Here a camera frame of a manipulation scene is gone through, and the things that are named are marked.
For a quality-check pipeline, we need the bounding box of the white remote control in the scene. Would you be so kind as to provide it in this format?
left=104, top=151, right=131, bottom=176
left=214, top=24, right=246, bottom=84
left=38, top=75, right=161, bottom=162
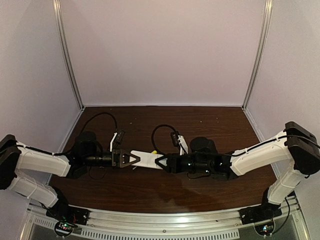
left=130, top=150, right=163, bottom=170

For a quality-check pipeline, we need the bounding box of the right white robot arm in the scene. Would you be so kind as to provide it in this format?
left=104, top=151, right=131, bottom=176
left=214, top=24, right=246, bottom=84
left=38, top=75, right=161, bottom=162
left=155, top=121, right=320, bottom=213

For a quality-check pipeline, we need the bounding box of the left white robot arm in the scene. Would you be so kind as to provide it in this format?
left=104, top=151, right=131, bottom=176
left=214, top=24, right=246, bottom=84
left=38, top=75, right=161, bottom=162
left=0, top=131, right=155, bottom=210

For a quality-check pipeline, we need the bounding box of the left black camera cable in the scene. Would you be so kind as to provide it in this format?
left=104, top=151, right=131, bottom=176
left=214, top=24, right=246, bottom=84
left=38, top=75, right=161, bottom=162
left=54, top=112, right=118, bottom=156

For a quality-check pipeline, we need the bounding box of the black camera cable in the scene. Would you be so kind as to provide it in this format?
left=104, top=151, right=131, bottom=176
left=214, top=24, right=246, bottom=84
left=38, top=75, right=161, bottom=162
left=54, top=112, right=118, bottom=156
left=151, top=124, right=177, bottom=154

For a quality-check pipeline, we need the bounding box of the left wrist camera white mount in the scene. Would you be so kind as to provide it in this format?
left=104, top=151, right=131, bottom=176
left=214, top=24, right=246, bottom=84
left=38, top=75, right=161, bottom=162
left=109, top=130, right=126, bottom=152

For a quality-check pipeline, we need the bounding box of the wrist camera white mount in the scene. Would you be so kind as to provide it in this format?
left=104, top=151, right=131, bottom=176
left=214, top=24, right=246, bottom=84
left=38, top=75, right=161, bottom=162
left=109, top=130, right=126, bottom=152
left=170, top=131, right=189, bottom=156

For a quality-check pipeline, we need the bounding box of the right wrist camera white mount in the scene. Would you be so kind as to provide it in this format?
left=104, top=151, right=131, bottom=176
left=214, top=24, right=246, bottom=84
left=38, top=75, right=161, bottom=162
left=170, top=131, right=189, bottom=156

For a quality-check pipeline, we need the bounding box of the right black camera cable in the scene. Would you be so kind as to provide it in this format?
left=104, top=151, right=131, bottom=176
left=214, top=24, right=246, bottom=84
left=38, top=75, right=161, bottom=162
left=151, top=124, right=177, bottom=154

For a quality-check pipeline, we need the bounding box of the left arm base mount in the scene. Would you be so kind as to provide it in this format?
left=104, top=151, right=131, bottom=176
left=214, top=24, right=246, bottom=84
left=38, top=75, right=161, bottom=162
left=42, top=205, right=90, bottom=239

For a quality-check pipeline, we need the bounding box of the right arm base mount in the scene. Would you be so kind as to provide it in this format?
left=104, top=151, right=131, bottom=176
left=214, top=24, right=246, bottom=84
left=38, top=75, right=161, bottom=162
left=238, top=203, right=282, bottom=237

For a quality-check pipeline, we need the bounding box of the left aluminium frame post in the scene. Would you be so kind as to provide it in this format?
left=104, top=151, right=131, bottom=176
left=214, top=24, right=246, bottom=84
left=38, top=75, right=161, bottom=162
left=52, top=0, right=85, bottom=110

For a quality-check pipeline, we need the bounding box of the aluminium frame post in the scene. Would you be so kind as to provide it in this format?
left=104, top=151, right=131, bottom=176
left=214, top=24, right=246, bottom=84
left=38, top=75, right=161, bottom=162
left=242, top=0, right=274, bottom=111
left=52, top=0, right=85, bottom=110

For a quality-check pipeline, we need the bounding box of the right aluminium frame post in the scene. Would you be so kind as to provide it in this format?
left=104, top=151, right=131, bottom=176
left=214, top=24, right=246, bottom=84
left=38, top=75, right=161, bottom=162
left=242, top=0, right=274, bottom=111

